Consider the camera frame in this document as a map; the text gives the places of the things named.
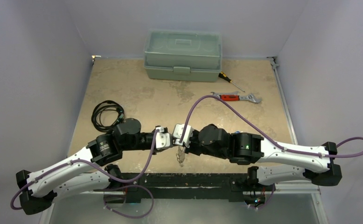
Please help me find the coiled black cable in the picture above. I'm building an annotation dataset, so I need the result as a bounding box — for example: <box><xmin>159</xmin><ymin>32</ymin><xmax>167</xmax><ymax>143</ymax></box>
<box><xmin>91</xmin><ymin>100</ymin><xmax>125</xmax><ymax>131</ymax></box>

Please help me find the green plastic toolbox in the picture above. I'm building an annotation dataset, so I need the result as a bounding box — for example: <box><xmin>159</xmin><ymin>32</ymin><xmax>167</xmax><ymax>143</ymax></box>
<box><xmin>144</xmin><ymin>30</ymin><xmax>222</xmax><ymax>82</ymax></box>

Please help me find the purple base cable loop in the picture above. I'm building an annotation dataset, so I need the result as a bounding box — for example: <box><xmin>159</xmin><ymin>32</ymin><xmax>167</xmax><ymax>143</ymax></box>
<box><xmin>103</xmin><ymin>185</ymin><xmax>154</xmax><ymax>219</ymax></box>

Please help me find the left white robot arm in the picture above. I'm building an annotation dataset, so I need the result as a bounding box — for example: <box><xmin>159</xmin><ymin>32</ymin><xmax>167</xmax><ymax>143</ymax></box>
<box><xmin>10</xmin><ymin>118</ymin><xmax>172</xmax><ymax>215</ymax></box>

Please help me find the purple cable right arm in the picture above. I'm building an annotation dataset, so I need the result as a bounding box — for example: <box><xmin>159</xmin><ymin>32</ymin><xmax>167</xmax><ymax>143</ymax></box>
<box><xmin>179</xmin><ymin>95</ymin><xmax>363</xmax><ymax>159</ymax></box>

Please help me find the red handled adjustable wrench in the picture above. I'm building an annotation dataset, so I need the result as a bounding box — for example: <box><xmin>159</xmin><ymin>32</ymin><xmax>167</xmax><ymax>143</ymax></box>
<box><xmin>214</xmin><ymin>94</ymin><xmax>262</xmax><ymax>104</ymax></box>

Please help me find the silver metal key holder plate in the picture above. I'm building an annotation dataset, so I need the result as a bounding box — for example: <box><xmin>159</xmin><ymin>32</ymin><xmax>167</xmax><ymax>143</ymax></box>
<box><xmin>176</xmin><ymin>146</ymin><xmax>186</xmax><ymax>167</ymax></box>

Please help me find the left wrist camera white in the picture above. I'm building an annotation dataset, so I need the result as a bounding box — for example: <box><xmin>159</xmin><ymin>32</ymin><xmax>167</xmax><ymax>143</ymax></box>
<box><xmin>155</xmin><ymin>126</ymin><xmax>174</xmax><ymax>152</ymax></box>

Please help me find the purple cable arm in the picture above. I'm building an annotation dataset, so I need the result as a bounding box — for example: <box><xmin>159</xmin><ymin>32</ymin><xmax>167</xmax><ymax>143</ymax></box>
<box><xmin>179</xmin><ymin>95</ymin><xmax>363</xmax><ymax>159</ymax></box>
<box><xmin>10</xmin><ymin>129</ymin><xmax>161</xmax><ymax>211</ymax></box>

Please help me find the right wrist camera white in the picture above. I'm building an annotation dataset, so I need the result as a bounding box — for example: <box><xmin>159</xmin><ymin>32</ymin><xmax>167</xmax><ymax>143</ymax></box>
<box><xmin>172</xmin><ymin>124</ymin><xmax>194</xmax><ymax>148</ymax></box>

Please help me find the silver open-end wrench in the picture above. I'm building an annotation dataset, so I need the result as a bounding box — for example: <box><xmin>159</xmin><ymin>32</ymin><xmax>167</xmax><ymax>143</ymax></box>
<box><xmin>211</xmin><ymin>91</ymin><xmax>239</xmax><ymax>98</ymax></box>

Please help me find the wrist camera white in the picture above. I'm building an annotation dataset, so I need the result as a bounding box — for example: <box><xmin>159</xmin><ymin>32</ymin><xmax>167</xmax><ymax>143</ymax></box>
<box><xmin>172</xmin><ymin>124</ymin><xmax>194</xmax><ymax>148</ymax></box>
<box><xmin>155</xmin><ymin>126</ymin><xmax>174</xmax><ymax>152</ymax></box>

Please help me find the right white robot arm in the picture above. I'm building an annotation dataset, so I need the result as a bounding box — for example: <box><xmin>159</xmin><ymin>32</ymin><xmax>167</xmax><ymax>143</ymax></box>
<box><xmin>174</xmin><ymin>124</ymin><xmax>342</xmax><ymax>190</ymax></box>

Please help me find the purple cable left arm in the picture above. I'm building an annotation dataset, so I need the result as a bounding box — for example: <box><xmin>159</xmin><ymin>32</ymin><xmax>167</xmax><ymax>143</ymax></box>
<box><xmin>10</xmin><ymin>129</ymin><xmax>161</xmax><ymax>211</ymax></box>

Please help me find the black yellow screwdriver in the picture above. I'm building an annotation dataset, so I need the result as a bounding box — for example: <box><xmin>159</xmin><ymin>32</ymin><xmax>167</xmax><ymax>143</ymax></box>
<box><xmin>218</xmin><ymin>71</ymin><xmax>245</xmax><ymax>92</ymax></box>

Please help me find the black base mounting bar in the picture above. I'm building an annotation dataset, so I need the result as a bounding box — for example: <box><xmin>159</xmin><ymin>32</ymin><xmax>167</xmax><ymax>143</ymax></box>
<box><xmin>103</xmin><ymin>173</ymin><xmax>275</xmax><ymax>205</ymax></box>

